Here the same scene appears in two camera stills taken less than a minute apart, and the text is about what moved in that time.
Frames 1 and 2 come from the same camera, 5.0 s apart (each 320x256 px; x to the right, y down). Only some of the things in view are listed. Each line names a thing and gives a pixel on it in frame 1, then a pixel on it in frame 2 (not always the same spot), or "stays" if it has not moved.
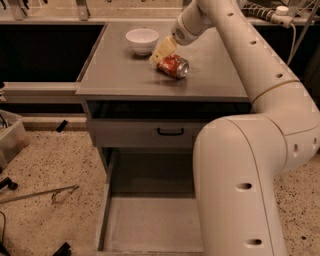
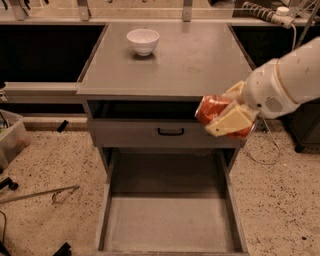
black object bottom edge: (64, 250) stays
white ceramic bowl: (142, 40) stays
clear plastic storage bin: (13, 136) stays
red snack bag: (174, 66) to (211, 105)
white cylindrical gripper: (184, 33) to (265, 90)
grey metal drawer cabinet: (145, 125) stays
